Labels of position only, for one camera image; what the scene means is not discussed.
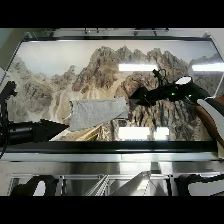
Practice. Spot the grey T-shirt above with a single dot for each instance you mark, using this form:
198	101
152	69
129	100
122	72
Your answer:
98	113

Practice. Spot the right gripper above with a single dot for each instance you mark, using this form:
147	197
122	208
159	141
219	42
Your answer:
151	95

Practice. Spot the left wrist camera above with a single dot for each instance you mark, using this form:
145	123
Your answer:
9	89

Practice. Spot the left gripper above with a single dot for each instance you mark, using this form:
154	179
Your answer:
45	130

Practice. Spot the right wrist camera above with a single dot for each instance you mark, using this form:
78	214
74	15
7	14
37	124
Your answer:
160	75

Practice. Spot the silver frame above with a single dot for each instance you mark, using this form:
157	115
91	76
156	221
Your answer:
100	158

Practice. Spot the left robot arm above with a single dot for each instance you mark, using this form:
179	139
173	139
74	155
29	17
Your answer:
20	132

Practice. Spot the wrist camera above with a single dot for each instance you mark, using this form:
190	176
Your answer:
160	75
9	89

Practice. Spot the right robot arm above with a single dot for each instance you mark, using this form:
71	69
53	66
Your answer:
186	90

